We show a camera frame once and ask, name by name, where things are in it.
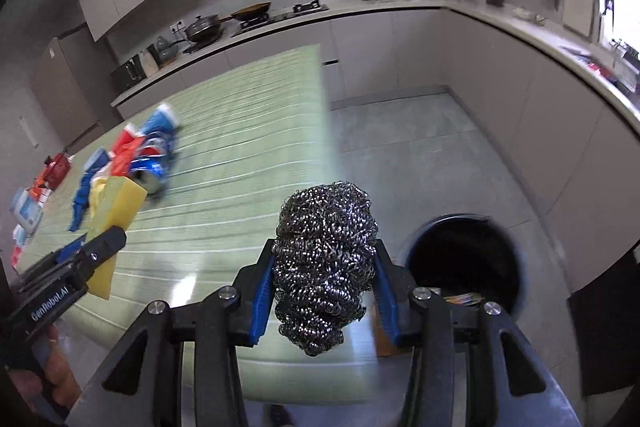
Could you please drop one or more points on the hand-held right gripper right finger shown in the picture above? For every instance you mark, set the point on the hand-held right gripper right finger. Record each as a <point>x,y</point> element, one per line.
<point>387,302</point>

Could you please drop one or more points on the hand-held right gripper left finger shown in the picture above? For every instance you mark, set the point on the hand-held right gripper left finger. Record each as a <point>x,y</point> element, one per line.
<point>262,302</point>

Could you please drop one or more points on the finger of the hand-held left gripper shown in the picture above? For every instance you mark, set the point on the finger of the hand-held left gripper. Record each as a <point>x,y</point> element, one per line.
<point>67,253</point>
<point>102,244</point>

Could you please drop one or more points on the yellow sponge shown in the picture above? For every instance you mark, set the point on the yellow sponge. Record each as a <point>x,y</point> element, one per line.
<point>117,207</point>

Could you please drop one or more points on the steel wool scourer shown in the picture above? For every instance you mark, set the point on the steel wool scourer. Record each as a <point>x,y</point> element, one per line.
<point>325,267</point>

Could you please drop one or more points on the black round waste bin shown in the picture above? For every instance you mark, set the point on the black round waste bin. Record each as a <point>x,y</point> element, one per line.
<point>462,257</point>

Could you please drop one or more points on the person's left hand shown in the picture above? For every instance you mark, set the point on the person's left hand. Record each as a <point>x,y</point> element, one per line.
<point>62,382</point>

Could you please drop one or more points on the blue cloth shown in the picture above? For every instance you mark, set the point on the blue cloth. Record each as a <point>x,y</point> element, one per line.
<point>81,202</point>

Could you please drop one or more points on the blue and white tissue pack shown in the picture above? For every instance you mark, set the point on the blue and white tissue pack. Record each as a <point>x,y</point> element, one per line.
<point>27,212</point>

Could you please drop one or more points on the red plastic wrapper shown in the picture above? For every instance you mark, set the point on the red plastic wrapper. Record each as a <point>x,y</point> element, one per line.
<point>120,166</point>

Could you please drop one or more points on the red basket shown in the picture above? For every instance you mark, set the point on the red basket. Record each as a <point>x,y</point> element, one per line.
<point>56,168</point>

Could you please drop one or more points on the crushed blue soda can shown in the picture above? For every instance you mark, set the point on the crushed blue soda can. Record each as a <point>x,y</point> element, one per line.
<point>152,162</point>

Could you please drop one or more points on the red paper cup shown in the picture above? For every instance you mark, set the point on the red paper cup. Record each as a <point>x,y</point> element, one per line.
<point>127,137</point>

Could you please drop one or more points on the blue paper cup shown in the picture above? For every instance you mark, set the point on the blue paper cup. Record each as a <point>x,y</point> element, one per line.
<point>162,119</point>

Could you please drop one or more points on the green checked tablecloth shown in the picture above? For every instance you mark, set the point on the green checked tablecloth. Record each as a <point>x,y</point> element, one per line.
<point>240,147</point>

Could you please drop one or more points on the grey refrigerator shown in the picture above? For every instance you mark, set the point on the grey refrigerator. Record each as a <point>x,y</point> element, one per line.
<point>65,92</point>

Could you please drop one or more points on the black microwave oven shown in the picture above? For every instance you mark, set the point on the black microwave oven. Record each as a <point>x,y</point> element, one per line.
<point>127,74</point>

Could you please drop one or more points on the white plastic bottle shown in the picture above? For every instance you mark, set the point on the white plastic bottle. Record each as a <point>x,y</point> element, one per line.
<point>150,59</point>

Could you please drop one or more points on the grey green kettle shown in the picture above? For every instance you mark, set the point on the grey green kettle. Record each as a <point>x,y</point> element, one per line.
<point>165,49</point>

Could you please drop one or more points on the black pot with glass lid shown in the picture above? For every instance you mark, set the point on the black pot with glass lid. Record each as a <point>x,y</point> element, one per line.
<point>202,29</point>

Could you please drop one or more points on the grey kitchen counter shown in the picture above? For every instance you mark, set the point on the grey kitchen counter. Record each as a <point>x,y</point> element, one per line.
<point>390,37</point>

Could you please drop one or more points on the black wok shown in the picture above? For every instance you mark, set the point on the black wok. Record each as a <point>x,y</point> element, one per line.
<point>250,12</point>

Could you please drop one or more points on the black gas hob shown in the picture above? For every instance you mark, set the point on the black gas hob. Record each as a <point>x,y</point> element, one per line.
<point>300,9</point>

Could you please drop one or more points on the grey cutting board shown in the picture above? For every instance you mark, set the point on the grey cutting board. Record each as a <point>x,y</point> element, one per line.
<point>580,7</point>

